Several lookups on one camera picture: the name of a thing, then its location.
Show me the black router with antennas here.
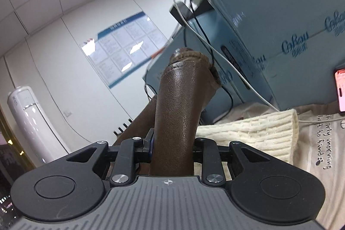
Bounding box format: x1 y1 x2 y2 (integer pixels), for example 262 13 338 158
113 118 133 137

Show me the large blue cardboard box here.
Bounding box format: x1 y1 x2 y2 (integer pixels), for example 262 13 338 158
208 0 345 112
142 9 273 125

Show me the black shelf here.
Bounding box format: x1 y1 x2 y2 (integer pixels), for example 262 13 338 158
169 0 216 23

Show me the brown leather garment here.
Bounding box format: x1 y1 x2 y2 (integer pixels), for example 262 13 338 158
111 48 223 177

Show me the white standing air conditioner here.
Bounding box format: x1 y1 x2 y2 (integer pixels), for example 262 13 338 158
6 86 73 170

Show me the white knitted sweater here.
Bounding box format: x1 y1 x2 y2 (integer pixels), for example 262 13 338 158
195 108 300 166

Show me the blue framed wall poster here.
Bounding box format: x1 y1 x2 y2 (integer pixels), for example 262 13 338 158
82 11 170 89

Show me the white cable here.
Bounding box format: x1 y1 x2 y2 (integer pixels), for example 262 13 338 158
171 0 345 124

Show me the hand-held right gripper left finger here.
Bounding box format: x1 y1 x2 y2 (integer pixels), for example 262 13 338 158
65 129 155 185

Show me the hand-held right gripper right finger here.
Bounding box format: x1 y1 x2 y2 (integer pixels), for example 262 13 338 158
193 137 260 185

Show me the smartphone with pink screen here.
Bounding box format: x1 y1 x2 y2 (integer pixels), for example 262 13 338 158
334 68 345 113

